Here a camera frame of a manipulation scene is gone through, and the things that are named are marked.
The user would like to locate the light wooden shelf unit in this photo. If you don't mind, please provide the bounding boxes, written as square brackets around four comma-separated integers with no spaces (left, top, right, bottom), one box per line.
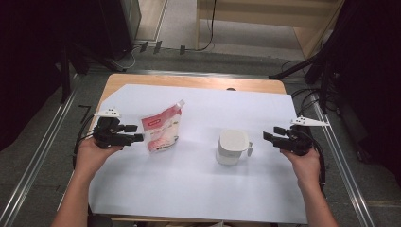
[195,0,345,60]

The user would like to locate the dark grey cabinet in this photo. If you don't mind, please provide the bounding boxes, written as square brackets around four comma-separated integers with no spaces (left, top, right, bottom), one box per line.
[97,0,142,61]

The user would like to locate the person's right hand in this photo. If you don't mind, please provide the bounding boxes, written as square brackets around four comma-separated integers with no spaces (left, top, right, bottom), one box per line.
[280,148,322,190]

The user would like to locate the black hanging cable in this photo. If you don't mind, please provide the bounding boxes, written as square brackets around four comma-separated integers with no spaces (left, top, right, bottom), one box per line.
[195,0,218,52]

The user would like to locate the black tripod stand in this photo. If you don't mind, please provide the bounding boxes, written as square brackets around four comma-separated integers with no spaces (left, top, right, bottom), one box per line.
[268,46,336,115]

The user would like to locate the white floor cable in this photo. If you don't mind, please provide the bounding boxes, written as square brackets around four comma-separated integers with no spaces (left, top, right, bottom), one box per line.
[111,44,141,72]

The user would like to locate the person's left hand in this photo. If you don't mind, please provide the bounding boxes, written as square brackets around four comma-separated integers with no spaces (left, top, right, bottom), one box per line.
[73,137,123,181]

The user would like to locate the red and white pouch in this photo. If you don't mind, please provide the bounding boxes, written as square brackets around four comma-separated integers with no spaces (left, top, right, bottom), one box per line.
[140,99,186,155]

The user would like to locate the metal floor rail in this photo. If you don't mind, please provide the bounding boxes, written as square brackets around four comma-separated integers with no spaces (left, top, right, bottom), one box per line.
[0,74,80,227]
[310,94,376,227]

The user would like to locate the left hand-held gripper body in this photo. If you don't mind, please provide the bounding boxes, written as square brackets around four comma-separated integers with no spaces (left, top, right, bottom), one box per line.
[92,108,125,150]

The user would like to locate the black floor cables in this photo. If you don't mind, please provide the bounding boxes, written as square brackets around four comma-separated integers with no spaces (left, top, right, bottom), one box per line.
[280,59,340,194]

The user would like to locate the black curtain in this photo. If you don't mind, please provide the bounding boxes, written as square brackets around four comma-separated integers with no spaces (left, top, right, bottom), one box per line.
[0,0,107,153]
[324,0,401,179]

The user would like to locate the white paper sheet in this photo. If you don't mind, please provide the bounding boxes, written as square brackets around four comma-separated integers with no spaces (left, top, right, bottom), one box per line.
[88,83,309,225]

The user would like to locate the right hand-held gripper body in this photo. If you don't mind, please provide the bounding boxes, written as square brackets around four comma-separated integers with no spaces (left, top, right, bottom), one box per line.
[280,115,331,157]

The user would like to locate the left hand-held gripper cable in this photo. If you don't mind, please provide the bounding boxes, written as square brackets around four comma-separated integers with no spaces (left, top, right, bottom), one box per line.
[72,113,102,168]

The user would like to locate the white lidded container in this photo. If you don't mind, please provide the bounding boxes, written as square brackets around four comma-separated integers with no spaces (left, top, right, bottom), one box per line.
[215,129,254,166]

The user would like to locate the black metal stand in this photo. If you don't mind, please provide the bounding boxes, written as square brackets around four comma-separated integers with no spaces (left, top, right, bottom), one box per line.
[59,41,122,104]

